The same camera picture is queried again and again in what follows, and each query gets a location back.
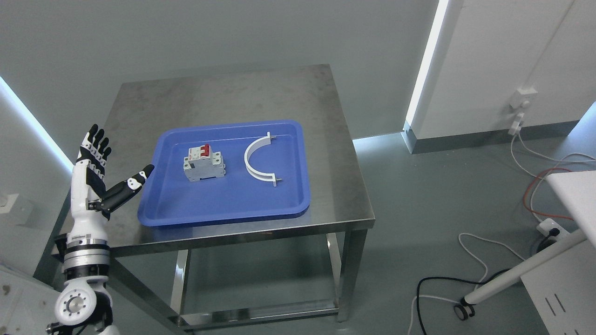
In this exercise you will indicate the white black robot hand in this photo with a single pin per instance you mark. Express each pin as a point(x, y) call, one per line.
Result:
point(91, 202)

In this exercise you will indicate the grey circuit breaker red switches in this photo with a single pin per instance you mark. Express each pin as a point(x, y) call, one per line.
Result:
point(203, 163)

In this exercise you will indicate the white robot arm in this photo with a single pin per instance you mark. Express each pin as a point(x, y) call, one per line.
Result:
point(84, 300)

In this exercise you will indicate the blue plastic tray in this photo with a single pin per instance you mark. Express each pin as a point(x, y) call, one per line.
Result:
point(169, 198)

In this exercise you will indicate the white plug adapter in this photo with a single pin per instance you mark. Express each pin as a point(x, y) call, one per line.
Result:
point(516, 124)

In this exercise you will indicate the white power strip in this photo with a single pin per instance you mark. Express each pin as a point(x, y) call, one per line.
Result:
point(551, 229)

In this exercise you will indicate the white perforated cabinet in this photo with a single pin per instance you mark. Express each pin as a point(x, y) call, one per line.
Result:
point(563, 291)

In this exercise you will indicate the white rolling stand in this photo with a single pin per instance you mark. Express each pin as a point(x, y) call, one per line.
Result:
point(577, 191)

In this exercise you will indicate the white curved plastic bracket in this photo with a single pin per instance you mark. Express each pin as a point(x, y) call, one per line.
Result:
point(254, 163)

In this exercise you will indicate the white wall socket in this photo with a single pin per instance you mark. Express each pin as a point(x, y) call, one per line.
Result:
point(522, 98)

